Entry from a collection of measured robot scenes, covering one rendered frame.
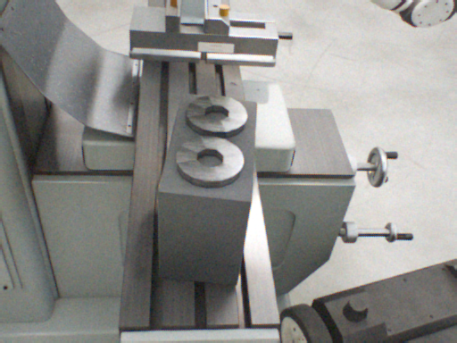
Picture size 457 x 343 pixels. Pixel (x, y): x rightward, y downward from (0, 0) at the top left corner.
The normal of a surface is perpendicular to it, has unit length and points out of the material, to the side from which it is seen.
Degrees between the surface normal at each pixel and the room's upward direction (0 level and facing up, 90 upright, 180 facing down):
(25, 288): 88
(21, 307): 79
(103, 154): 90
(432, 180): 0
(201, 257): 90
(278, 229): 90
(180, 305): 0
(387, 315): 0
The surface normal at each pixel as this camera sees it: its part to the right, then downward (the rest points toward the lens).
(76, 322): 0.09, -0.72
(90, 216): 0.07, 0.69
